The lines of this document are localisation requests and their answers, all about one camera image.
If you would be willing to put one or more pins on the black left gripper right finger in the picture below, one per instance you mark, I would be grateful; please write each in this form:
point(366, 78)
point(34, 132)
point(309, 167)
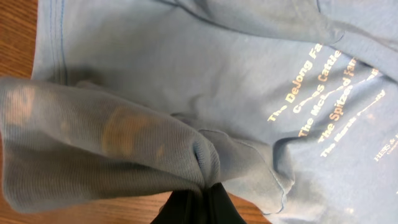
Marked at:
point(219, 207)

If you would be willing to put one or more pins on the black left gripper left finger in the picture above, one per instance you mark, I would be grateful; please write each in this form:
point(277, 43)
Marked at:
point(182, 207)

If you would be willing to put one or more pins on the light blue t-shirt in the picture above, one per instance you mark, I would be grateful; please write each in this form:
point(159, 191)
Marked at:
point(290, 105)

